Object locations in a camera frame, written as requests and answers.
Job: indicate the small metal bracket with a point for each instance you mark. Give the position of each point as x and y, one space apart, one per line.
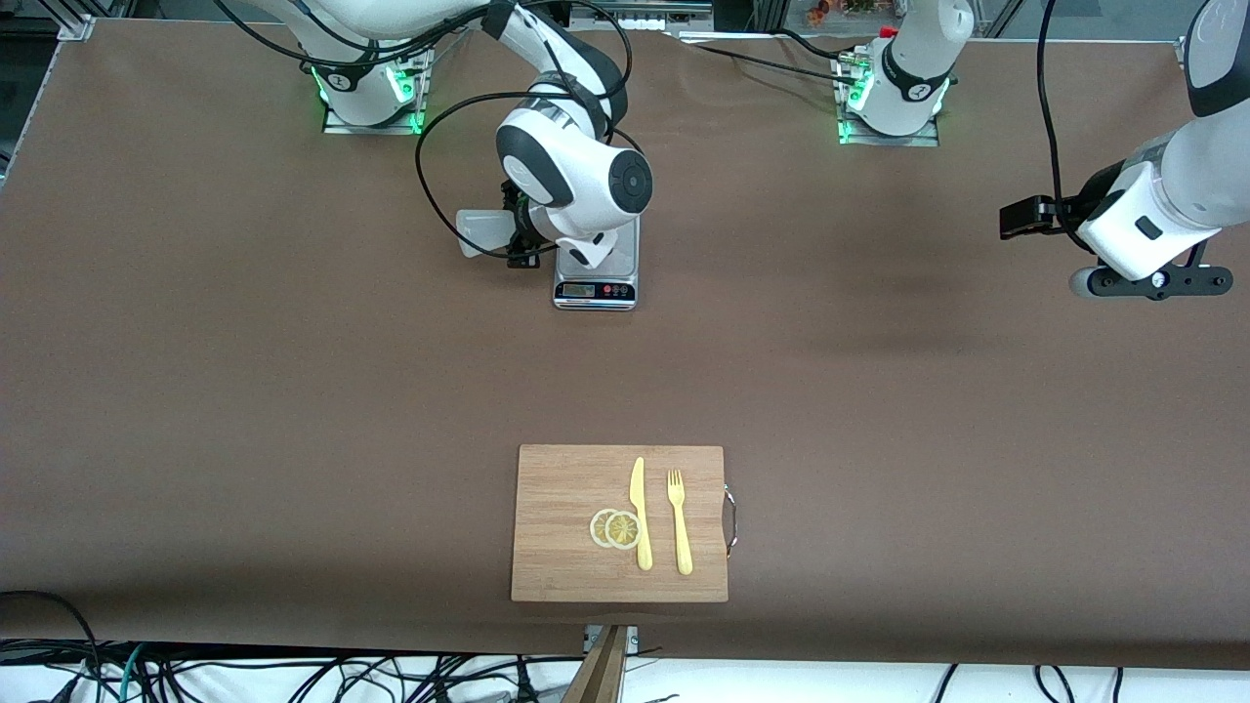
633 640

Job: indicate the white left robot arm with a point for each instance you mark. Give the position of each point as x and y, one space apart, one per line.
928 29

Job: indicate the wooden beam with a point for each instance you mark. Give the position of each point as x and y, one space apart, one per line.
601 679

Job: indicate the orange flower bunch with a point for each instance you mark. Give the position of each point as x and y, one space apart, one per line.
820 12

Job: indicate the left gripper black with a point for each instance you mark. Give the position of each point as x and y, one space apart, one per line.
1072 212

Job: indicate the white power strip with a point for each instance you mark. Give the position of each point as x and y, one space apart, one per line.
635 22

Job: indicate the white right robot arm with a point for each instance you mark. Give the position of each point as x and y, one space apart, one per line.
576 176

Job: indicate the lemon slice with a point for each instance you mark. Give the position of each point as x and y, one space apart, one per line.
597 528
622 530

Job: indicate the wooden cutting board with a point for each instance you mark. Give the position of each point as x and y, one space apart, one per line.
566 527

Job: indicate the silver digital kitchen scale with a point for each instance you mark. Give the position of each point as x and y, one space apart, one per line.
610 290

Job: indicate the translucent orange-capped sauce bottle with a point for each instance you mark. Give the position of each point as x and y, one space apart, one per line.
483 232

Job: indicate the yellow plastic knife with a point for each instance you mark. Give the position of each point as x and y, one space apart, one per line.
642 547

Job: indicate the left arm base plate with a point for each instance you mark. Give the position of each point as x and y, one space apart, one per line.
889 141

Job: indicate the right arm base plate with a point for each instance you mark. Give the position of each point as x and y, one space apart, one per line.
371 129

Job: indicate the yellow plastic fork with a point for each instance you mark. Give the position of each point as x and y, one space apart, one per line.
683 547

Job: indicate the aluminium corner bracket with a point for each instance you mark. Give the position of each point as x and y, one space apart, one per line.
1187 54
76 27

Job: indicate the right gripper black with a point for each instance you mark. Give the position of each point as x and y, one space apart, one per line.
518 227

